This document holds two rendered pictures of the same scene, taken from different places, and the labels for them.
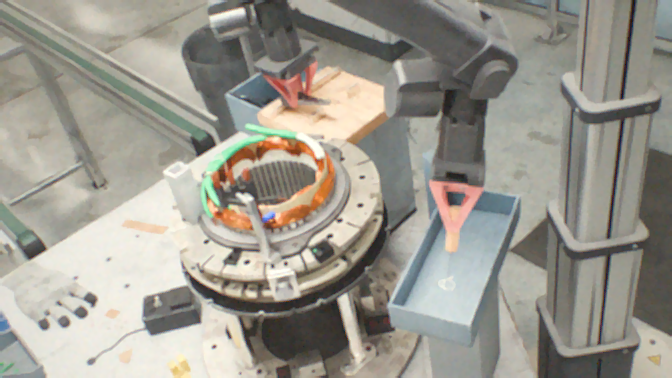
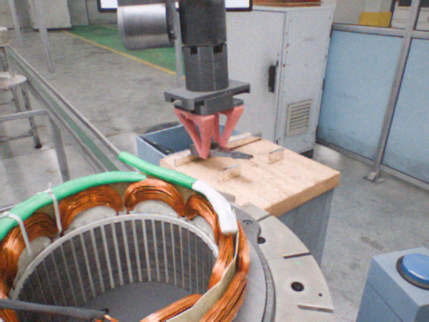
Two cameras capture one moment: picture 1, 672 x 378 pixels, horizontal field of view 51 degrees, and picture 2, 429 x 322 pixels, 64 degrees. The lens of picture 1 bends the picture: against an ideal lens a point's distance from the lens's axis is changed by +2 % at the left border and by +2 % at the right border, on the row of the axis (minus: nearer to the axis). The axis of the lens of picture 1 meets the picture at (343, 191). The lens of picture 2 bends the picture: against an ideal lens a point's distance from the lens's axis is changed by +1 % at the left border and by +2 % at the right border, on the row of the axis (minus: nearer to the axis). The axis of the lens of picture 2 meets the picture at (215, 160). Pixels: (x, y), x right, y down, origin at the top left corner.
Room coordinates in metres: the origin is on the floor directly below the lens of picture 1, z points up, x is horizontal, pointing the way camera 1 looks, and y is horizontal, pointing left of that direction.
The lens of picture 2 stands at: (0.62, 0.03, 1.30)
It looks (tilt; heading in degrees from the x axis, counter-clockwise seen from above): 26 degrees down; 1
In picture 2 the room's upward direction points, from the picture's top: straight up
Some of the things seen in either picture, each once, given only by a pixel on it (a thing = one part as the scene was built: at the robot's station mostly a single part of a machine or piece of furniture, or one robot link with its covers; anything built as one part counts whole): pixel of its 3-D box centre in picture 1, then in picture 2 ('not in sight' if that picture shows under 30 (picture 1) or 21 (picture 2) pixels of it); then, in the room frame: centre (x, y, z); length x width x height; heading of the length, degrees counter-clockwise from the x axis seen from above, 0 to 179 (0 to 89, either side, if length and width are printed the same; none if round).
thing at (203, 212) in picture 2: (307, 154); (205, 220); (0.87, 0.04, 1.12); 0.06 x 0.02 x 0.04; 42
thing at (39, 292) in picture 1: (48, 290); not in sight; (1.05, 0.62, 0.79); 0.24 x 0.12 x 0.02; 36
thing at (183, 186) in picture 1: (186, 193); not in sight; (0.81, 0.22, 1.14); 0.03 x 0.03 x 0.09; 42
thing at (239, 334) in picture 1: (236, 327); not in sight; (0.75, 0.21, 0.91); 0.02 x 0.02 x 0.21
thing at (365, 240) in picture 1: (363, 236); not in sight; (0.74, -0.02, 1.06); 0.09 x 0.04 x 0.01; 132
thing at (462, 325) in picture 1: (463, 314); not in sight; (0.67, -0.14, 0.92); 0.25 x 0.11 x 0.28; 148
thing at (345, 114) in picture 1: (331, 109); (245, 172); (1.09, -0.01, 1.05); 0.20 x 0.19 x 0.02; 39
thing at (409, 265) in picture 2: not in sight; (423, 267); (0.90, -0.18, 1.04); 0.04 x 0.04 x 0.01
